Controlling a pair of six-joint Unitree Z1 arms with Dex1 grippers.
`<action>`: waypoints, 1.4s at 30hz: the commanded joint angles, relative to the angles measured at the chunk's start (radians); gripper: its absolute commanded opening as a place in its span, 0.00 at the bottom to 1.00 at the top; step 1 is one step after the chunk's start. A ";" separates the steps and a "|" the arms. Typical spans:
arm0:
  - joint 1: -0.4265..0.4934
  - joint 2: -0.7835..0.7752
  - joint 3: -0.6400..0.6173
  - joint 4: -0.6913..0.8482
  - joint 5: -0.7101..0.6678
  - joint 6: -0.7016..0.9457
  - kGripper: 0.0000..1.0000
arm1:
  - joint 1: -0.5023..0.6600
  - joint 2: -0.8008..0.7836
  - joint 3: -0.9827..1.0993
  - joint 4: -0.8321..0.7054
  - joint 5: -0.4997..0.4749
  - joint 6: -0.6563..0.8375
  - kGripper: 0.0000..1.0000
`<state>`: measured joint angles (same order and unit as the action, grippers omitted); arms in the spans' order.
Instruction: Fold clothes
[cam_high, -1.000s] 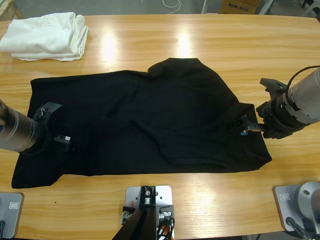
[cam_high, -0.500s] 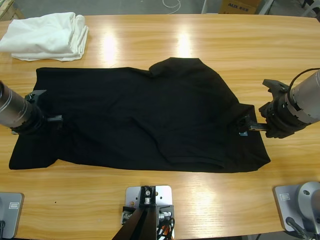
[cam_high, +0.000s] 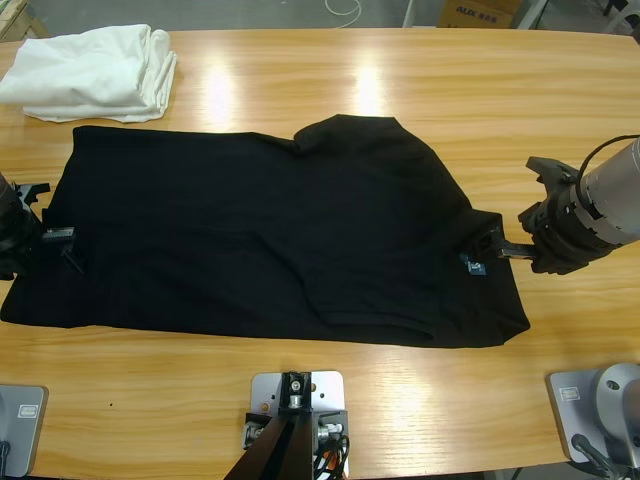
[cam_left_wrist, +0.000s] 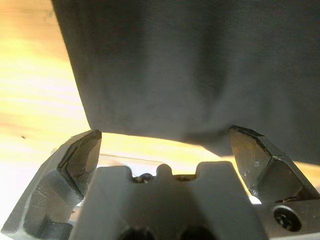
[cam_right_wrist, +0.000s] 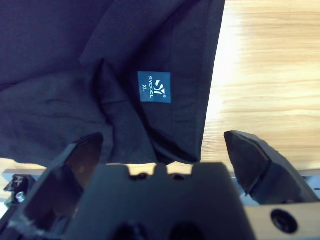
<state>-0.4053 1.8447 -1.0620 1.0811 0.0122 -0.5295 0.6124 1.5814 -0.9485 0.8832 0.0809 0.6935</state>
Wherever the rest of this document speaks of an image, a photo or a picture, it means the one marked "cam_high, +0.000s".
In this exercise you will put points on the white folded cloth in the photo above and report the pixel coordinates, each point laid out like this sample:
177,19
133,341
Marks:
85,75

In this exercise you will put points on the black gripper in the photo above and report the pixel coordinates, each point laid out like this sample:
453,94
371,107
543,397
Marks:
17,235
570,240

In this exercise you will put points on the dark camera post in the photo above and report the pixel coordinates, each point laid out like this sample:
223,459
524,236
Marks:
270,460

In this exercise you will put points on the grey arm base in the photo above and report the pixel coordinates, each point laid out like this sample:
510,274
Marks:
570,405
25,435

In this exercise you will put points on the white upright post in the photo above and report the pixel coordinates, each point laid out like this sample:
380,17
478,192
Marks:
409,12

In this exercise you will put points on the black Unitree polo shirt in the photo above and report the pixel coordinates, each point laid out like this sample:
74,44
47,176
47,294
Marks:
275,240

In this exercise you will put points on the white mount block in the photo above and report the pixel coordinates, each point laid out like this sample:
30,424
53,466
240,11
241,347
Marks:
330,395

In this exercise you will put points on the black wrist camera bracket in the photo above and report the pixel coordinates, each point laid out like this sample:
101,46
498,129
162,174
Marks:
552,175
32,192

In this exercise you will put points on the wooden pallet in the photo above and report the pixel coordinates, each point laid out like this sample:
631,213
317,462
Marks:
17,20

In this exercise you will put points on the silver connector plug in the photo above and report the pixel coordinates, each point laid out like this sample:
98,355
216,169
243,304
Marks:
330,431
252,434

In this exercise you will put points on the grey metal leg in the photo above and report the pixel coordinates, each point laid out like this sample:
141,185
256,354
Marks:
530,12

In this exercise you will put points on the AUX cardboard box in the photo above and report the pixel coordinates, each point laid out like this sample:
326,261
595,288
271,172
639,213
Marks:
475,12

